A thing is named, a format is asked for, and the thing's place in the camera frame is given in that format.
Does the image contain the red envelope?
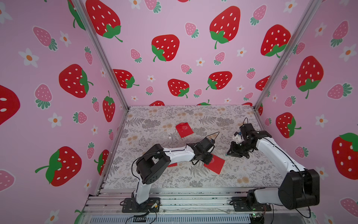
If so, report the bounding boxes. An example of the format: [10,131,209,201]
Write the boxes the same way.
[204,155,225,175]
[176,122,194,138]
[168,163,178,168]

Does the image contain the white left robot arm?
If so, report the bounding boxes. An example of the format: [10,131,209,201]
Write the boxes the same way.
[132,137,215,205]

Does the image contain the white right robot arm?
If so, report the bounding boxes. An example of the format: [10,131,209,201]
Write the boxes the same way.
[227,123,320,210]

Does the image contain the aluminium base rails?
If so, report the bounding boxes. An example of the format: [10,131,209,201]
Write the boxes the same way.
[81,187,315,224]

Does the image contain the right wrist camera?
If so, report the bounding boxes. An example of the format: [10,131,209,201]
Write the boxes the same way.
[233,132,243,144]

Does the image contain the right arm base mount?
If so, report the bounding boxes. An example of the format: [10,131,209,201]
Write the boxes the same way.
[229,188,272,212]

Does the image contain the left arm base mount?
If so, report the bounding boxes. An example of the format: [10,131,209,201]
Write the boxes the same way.
[120,197,160,213]

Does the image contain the aluminium frame post right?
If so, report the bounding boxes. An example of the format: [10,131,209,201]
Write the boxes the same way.
[254,0,322,112]

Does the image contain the aluminium frame post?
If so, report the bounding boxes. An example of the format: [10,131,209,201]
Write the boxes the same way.
[73,0,129,112]
[254,0,322,112]

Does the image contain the aluminium frame post left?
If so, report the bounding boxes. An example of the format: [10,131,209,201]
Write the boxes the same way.
[73,0,129,112]

